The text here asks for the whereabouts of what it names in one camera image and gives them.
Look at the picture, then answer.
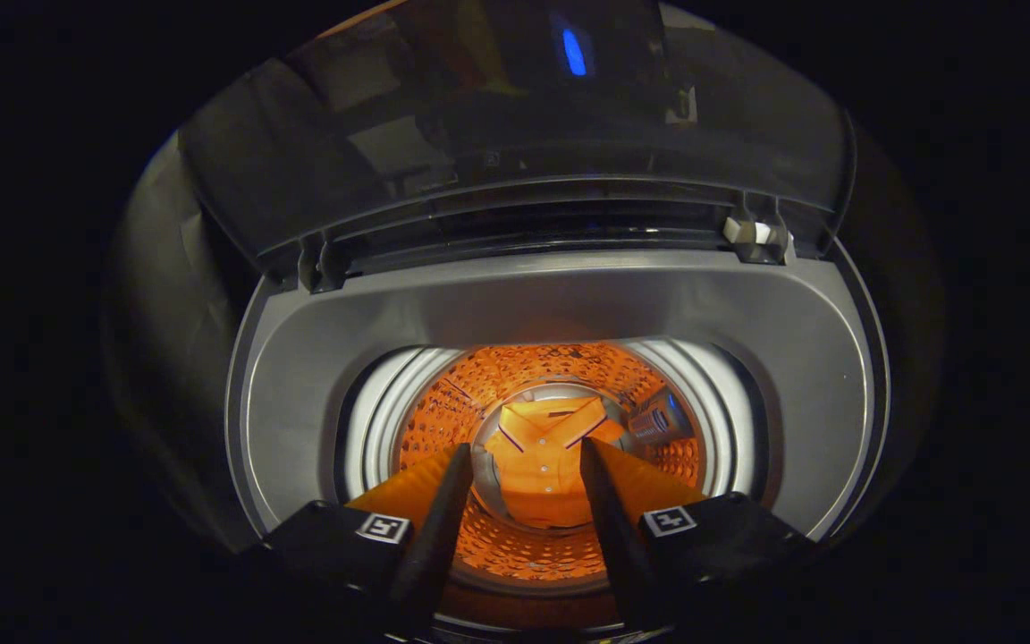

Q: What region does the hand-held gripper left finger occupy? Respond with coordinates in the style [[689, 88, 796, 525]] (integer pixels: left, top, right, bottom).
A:
[[247, 443, 476, 638]]

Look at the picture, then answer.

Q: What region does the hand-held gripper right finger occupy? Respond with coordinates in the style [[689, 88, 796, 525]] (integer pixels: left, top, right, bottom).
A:
[[579, 436, 818, 631]]

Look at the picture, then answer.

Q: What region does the yellow polo shirt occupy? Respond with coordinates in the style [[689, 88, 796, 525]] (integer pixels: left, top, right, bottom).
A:
[[484, 398, 628, 529]]

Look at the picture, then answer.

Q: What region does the small grey washing machine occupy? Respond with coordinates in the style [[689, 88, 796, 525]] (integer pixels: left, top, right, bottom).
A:
[[224, 249, 891, 640]]

